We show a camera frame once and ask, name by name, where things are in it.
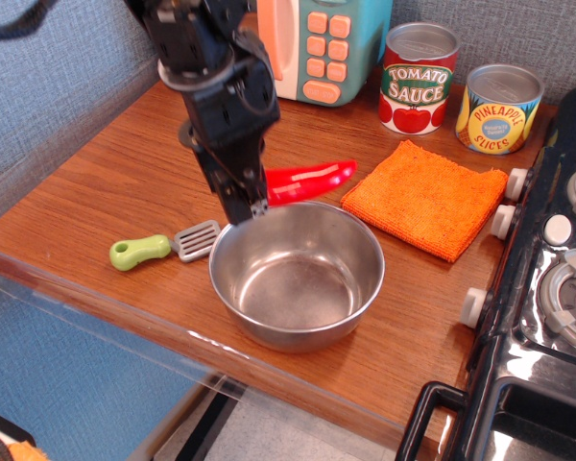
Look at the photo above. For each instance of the toy microwave oven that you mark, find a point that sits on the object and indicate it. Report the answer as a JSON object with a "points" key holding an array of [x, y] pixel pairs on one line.
{"points": [[322, 52]]}

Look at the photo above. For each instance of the red toy chili pepper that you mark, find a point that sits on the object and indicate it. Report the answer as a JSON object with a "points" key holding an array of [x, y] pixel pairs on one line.
{"points": [[297, 184]]}

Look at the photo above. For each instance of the pineapple slices can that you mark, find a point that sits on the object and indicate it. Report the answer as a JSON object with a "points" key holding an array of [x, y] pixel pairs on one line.
{"points": [[498, 109]]}

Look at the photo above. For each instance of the clear acrylic barrier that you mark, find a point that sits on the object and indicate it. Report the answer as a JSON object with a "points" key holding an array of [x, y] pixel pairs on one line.
{"points": [[88, 390]]}

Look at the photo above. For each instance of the black toy stove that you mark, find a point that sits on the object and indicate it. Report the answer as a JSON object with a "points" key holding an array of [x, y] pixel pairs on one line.
{"points": [[520, 400]]}

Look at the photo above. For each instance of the silver metal pot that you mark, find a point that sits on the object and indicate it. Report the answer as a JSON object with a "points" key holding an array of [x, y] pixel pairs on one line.
{"points": [[300, 278]]}

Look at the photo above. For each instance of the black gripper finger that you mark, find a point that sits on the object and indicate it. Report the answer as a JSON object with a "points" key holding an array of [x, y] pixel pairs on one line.
{"points": [[237, 207]]}

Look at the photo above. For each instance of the orange fuzzy object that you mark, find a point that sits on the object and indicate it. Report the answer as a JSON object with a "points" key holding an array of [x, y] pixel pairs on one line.
{"points": [[21, 451]]}

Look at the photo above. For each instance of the white stove knob upper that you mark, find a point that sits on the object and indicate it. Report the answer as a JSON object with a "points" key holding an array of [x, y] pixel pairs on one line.
{"points": [[515, 183]]}

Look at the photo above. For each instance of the white stove knob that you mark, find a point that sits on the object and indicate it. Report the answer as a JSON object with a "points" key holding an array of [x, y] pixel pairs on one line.
{"points": [[515, 183], [502, 220], [472, 306]]}

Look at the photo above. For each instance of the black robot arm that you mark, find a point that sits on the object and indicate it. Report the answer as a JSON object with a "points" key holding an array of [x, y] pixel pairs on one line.
{"points": [[68, 68]]}

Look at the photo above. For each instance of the orange folded cloth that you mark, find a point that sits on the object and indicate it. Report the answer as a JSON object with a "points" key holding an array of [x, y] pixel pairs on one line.
{"points": [[426, 200]]}

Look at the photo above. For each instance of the green handled grey toy spatula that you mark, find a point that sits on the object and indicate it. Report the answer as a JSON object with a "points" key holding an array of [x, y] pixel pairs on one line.
{"points": [[189, 245]]}

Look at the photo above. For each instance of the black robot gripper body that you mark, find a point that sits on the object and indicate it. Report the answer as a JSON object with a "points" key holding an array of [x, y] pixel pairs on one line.
{"points": [[230, 107]]}

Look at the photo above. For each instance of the white stove knob middle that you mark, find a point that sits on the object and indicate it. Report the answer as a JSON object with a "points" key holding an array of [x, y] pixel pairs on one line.
{"points": [[502, 220]]}

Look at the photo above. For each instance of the tomato sauce can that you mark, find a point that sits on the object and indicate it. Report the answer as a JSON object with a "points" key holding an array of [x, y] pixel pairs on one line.
{"points": [[417, 73]]}

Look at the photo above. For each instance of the white stove knob lower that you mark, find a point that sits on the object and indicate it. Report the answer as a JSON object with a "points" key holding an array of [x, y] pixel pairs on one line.
{"points": [[472, 306]]}

